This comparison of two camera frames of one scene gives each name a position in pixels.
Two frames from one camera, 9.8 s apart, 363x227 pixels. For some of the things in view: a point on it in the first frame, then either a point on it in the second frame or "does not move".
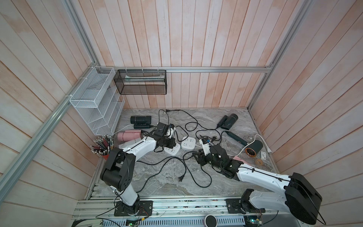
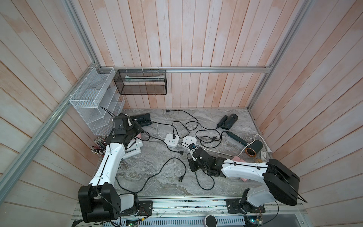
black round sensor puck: (211, 221) does not move
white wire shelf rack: (97, 103) does not move
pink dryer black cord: (203, 169) to (201, 186)
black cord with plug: (180, 178) to (174, 135)
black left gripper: (172, 140) to (137, 126)
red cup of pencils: (102, 145) does not move
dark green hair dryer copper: (252, 147) does not move
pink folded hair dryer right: (237, 158) does not move
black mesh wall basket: (141, 82) does not move
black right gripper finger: (201, 154) to (194, 165)
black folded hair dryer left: (141, 121) does not move
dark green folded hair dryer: (226, 122) does not move
